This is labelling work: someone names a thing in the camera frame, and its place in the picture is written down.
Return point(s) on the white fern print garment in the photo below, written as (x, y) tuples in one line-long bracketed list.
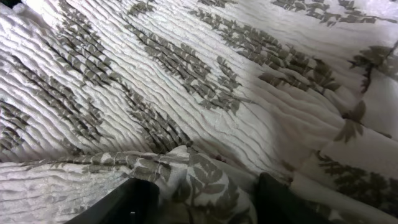
[(199, 98)]

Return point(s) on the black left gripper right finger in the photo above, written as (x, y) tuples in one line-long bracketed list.
[(276, 204)]

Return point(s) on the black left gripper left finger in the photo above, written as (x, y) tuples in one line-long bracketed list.
[(135, 201)]

